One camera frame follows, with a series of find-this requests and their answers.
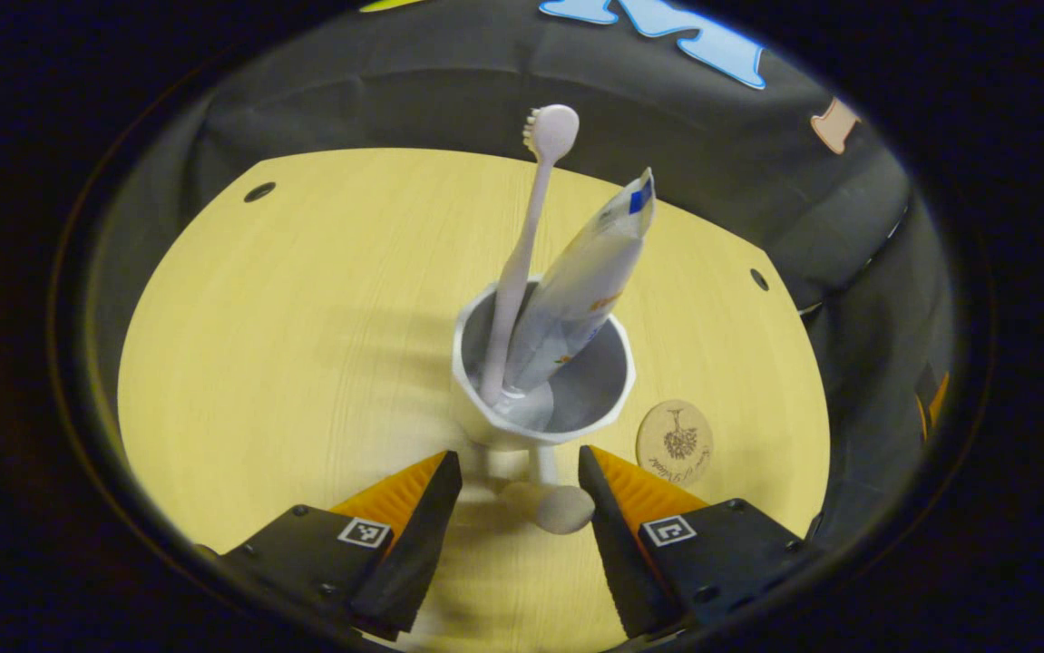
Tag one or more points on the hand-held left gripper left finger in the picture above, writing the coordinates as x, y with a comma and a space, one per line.
417, 553

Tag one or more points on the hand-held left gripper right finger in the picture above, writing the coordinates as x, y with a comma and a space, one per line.
621, 553

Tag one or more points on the round cork coaster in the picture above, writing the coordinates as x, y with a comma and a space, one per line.
674, 440

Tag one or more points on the black backdrop cloth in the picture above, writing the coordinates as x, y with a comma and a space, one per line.
376, 100

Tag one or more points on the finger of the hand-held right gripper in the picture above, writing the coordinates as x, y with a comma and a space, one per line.
937, 404

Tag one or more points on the wooden desktop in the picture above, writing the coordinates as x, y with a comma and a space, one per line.
286, 345

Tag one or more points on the white toothpaste tube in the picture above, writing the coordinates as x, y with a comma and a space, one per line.
580, 290

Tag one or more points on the white toothbrush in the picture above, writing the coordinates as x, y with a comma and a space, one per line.
531, 227

